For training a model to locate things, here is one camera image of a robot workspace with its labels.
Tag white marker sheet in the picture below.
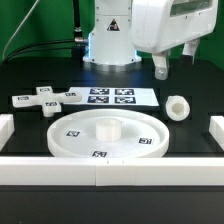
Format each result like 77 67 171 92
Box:
69 87 159 107

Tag grey thin cable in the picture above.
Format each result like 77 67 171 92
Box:
1 0 41 61

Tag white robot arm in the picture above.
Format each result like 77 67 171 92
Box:
83 0 219 80

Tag white round table top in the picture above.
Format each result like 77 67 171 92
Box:
47 109 170 158

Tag white front fence bar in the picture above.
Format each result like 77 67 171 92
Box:
0 157 224 186

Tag black vertical cable connector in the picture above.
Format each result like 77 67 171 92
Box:
72 0 88 45

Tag white cross-shaped table base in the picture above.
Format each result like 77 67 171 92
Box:
12 86 82 117

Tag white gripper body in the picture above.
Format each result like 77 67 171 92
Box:
131 0 219 53

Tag white left fence block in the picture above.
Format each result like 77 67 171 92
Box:
0 114 15 151

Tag black cable bundle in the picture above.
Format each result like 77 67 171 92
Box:
0 39 88 64

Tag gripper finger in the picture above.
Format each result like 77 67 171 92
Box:
152 51 169 80
181 38 200 65

